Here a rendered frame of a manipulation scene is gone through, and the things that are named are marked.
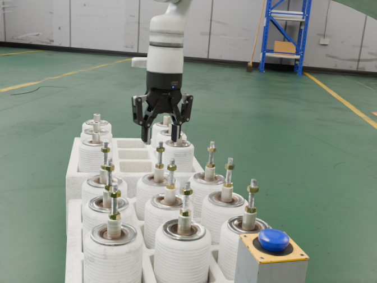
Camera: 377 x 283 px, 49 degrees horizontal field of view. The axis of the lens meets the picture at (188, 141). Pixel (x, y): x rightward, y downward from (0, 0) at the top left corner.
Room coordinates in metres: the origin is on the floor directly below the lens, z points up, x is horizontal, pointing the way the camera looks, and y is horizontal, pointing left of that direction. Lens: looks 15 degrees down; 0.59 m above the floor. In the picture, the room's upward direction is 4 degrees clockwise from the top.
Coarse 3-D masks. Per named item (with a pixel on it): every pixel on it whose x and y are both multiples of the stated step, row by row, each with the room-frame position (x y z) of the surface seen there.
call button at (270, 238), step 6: (264, 234) 0.50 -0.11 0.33; (270, 234) 0.50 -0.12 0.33; (276, 234) 0.50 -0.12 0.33; (282, 234) 0.50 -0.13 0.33; (264, 240) 0.49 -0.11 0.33; (270, 240) 0.48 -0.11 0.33; (276, 240) 0.49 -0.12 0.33; (282, 240) 0.49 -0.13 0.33; (288, 240) 0.49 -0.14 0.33; (264, 246) 0.49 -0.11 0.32; (270, 246) 0.48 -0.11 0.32; (276, 246) 0.48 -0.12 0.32; (282, 246) 0.48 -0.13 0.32
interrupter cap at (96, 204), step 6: (96, 198) 0.75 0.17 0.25; (102, 198) 0.75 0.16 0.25; (120, 198) 0.75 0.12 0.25; (90, 204) 0.71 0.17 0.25; (96, 204) 0.72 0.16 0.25; (102, 204) 0.73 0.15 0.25; (120, 204) 0.73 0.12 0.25; (126, 204) 0.73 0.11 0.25; (96, 210) 0.69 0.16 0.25; (102, 210) 0.69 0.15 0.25; (108, 210) 0.70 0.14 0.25; (120, 210) 0.70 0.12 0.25
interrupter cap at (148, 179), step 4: (144, 176) 0.88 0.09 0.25; (148, 176) 0.88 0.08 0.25; (152, 176) 0.89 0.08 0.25; (164, 176) 0.89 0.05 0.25; (168, 176) 0.90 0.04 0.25; (144, 180) 0.86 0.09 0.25; (148, 180) 0.86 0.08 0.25; (152, 180) 0.87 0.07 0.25; (164, 180) 0.88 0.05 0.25; (148, 184) 0.84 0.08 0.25; (152, 184) 0.84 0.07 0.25; (156, 184) 0.84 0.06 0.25; (160, 184) 0.84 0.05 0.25; (164, 184) 0.84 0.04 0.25
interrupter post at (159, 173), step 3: (156, 168) 0.87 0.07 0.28; (162, 168) 0.87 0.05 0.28; (156, 171) 0.86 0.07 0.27; (159, 171) 0.86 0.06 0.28; (162, 171) 0.87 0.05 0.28; (156, 174) 0.86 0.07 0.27; (159, 174) 0.86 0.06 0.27; (162, 174) 0.87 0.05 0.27; (156, 177) 0.86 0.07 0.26; (159, 177) 0.86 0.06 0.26; (162, 177) 0.87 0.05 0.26; (156, 180) 0.86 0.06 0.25; (159, 180) 0.86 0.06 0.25; (162, 180) 0.87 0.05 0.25
